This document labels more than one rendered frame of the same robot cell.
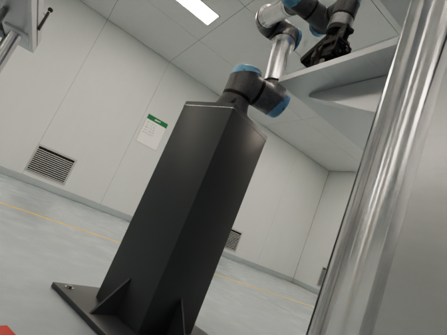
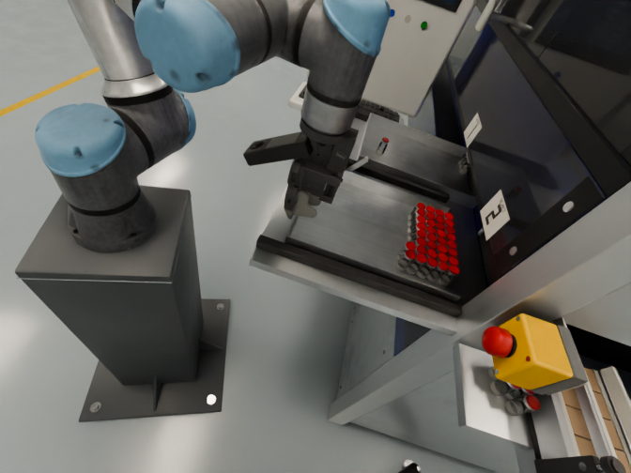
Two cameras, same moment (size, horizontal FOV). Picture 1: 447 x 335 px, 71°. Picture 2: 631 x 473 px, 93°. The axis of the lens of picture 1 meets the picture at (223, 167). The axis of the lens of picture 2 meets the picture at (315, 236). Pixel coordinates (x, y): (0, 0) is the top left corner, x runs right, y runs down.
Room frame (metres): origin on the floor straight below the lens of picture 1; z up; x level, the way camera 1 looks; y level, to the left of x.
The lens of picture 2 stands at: (0.66, 0.17, 1.33)
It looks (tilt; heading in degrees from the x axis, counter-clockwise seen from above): 48 degrees down; 297
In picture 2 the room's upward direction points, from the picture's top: 21 degrees clockwise
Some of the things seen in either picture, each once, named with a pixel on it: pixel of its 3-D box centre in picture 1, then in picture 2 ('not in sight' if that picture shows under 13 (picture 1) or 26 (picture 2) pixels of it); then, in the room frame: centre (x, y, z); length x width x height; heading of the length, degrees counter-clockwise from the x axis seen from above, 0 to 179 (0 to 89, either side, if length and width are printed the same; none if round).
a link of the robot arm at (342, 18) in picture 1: (340, 26); (329, 108); (0.89, -0.18, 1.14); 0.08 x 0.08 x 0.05
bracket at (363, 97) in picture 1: (354, 106); not in sight; (0.73, -0.25, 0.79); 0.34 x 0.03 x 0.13; 29
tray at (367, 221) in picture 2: not in sight; (377, 224); (0.78, -0.32, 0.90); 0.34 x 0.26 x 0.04; 29
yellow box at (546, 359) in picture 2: not in sight; (530, 353); (0.48, -0.20, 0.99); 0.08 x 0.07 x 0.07; 29
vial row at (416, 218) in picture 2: not in sight; (416, 236); (0.71, -0.36, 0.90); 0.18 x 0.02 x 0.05; 119
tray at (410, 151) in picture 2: not in sight; (417, 157); (0.87, -0.66, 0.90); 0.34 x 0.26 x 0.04; 29
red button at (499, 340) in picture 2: not in sight; (500, 343); (0.52, -0.18, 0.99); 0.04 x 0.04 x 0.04; 29
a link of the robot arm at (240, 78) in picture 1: (244, 83); (94, 155); (1.17, 0.05, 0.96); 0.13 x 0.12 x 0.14; 109
